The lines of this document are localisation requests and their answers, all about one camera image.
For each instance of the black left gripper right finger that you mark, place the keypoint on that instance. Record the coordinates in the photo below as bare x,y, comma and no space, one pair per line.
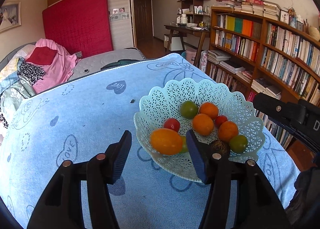
240,194

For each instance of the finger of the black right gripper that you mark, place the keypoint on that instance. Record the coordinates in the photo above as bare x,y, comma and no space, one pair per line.
284,113

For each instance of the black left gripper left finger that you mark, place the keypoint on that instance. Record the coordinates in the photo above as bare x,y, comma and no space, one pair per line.
60,204

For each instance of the large green tomato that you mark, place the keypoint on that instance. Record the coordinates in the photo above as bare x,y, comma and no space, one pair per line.
238,144

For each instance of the large smooth orange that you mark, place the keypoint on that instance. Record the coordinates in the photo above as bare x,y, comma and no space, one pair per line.
227,131

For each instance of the small red tomato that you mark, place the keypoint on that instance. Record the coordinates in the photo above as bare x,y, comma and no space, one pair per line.
220,120
172,124

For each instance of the small textured orange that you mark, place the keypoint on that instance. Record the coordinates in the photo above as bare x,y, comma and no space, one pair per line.
209,109

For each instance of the dark brown passion fruit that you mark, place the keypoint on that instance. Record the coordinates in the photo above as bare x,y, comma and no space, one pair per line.
220,147

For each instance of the oval orange fruit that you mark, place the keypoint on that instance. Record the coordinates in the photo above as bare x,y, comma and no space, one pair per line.
203,124

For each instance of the green round fruit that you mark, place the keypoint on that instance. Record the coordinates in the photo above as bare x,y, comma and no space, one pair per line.
188,109

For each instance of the small green fruit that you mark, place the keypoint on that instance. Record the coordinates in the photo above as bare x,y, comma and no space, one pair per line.
184,145

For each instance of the round orange with stem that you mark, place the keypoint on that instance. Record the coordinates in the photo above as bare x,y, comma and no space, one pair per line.
166,141

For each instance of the light blue lattice fruit basket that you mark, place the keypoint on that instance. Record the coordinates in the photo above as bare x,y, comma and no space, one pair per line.
163,103

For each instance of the wooden bookshelf with books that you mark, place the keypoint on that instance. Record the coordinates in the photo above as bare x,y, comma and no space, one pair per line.
255,46

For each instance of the light blue patterned towel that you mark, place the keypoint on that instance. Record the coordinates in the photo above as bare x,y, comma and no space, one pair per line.
78,120

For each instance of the pink waste bin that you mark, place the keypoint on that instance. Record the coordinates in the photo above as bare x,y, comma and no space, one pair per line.
190,55

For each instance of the wooden desktop shelf unit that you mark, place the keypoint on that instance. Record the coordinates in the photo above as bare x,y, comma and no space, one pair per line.
195,11

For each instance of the pile of clothes and bedding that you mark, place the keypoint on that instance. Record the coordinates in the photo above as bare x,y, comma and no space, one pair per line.
32,70

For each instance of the grey mattress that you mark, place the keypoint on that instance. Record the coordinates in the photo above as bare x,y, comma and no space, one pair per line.
93,64

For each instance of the dark wooden door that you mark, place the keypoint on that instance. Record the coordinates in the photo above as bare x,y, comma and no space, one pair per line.
143,19

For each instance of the red upholstered headboard panel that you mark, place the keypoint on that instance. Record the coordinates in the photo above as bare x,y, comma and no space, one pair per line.
79,26

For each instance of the white slatted wardrobe door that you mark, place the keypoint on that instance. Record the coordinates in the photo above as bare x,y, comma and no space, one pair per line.
121,23

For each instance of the framed wedding photo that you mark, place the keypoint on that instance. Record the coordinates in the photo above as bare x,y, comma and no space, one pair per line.
10,15

